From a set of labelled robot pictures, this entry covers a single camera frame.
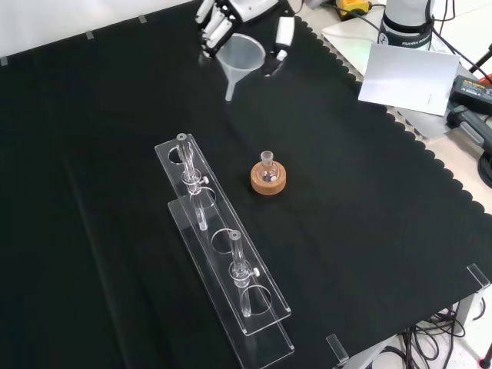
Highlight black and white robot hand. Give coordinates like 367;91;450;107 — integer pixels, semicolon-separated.
194;0;296;77

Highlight clear plastic funnel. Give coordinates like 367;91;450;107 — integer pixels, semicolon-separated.
214;33;267;102

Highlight round-bottom glass flask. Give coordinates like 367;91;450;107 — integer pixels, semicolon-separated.
259;151;278;185

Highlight clear acrylic funnel stand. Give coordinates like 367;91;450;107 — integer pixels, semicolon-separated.
154;132;296;369

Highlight pale base board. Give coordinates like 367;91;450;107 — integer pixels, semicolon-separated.
320;16;464;141

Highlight yellow stop button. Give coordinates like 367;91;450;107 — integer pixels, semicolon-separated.
335;0;374;21

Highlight white card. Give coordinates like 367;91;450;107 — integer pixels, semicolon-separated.
357;42;461;117

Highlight black bench cloth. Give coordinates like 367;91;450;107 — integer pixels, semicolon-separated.
0;0;492;369

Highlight black power adapter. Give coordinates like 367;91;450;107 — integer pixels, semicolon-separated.
448;75;492;117

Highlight clear cloth clamp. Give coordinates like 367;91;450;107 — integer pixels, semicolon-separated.
466;264;492;294
325;333;351;366

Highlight cork ring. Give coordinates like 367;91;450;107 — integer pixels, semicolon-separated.
251;161;288;196

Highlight black floor cables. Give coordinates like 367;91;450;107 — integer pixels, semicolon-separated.
397;303;492;369

